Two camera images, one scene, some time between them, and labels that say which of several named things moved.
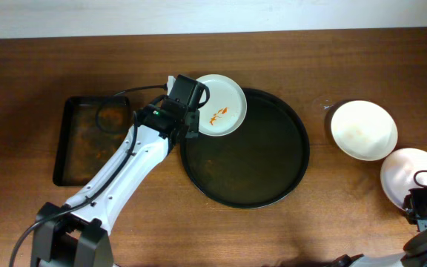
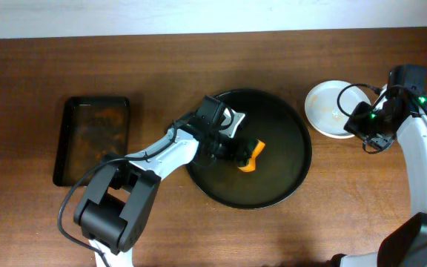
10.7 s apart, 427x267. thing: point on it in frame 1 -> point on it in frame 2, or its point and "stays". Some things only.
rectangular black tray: x=92 y=128 stays
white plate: x=226 y=106 -> x=328 y=104
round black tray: x=259 y=164 stays
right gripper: x=422 y=224 -> x=377 y=141
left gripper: x=192 y=124 -> x=239 y=152
